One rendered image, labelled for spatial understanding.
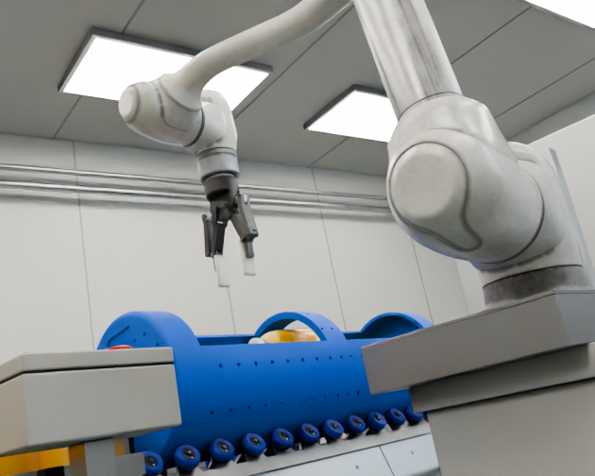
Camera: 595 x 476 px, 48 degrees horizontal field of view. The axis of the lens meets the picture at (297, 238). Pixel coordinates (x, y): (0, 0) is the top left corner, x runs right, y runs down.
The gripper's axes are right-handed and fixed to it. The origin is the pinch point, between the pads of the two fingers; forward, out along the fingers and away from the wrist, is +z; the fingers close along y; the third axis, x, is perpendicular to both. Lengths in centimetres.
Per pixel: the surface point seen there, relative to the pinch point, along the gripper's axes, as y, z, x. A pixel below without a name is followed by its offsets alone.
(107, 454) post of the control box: -26, 34, 50
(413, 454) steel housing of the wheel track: -8, 44, -37
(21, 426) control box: -28, 30, 60
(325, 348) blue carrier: -9.0, 19.5, -13.2
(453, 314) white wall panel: 245, -56, -523
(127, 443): -0.1, 31.7, 30.4
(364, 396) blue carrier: -7.3, 30.1, -24.8
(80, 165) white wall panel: 313, -188, -153
